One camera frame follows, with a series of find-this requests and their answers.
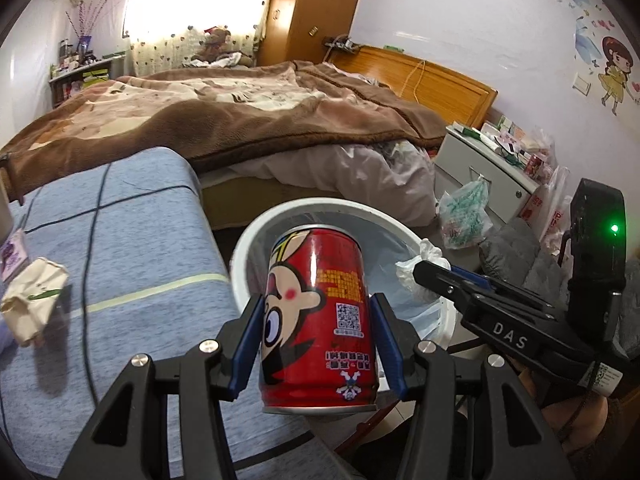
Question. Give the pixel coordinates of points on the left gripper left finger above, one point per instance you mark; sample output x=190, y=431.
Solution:
x=126, y=437

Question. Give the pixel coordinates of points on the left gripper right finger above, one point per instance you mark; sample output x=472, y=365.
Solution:
x=473, y=419

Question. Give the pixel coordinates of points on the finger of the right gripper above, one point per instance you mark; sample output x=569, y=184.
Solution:
x=462, y=293
x=502, y=288

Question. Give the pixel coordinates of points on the white tissue ball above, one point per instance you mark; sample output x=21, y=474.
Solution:
x=415, y=273

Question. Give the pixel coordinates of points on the red cartoon drink can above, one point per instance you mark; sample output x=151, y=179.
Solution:
x=318, y=353

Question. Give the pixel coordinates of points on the beige paper bag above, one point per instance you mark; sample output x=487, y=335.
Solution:
x=30, y=299

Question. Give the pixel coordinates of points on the purple blueberry milk carton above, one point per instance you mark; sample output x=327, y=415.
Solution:
x=14, y=255

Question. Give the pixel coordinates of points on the white round trash bin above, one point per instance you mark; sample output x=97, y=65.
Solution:
x=383, y=242

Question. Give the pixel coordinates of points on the person's right hand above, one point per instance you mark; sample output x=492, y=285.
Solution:
x=589, y=422

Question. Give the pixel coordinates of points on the grey padded chair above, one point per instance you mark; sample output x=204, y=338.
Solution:
x=513, y=254

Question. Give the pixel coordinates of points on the green printed plastic bag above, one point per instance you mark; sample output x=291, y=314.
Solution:
x=464, y=221

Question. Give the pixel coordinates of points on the pink bed sheet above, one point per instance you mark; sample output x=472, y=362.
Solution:
x=394, y=177

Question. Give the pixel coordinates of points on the white nightstand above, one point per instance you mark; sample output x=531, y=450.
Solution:
x=461, y=160

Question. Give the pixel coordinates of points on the blue plaid tablecloth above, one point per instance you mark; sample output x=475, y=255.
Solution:
x=144, y=276

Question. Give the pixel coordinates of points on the wooden headboard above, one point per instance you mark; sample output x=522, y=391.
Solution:
x=452, y=95

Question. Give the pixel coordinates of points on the brown fleece blanket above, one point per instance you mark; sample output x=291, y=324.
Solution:
x=213, y=117

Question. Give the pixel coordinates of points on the wooden wardrobe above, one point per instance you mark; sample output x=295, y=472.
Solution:
x=300, y=29

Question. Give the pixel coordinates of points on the brown teddy bear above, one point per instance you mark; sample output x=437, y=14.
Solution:
x=217, y=45

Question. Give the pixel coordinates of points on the cluttered desk shelf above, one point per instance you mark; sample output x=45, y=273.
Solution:
x=67, y=83

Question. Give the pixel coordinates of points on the heart patterned curtain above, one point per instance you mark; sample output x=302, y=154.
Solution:
x=164, y=34

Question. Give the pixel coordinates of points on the purple branch decoration vase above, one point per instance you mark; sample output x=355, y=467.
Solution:
x=83, y=22

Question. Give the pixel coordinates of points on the black camera box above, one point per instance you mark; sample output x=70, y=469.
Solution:
x=597, y=241

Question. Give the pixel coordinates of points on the white wall switch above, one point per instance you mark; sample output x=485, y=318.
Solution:
x=582, y=84

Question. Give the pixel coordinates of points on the cartoon girl wall sticker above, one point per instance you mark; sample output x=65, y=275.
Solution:
x=615, y=78

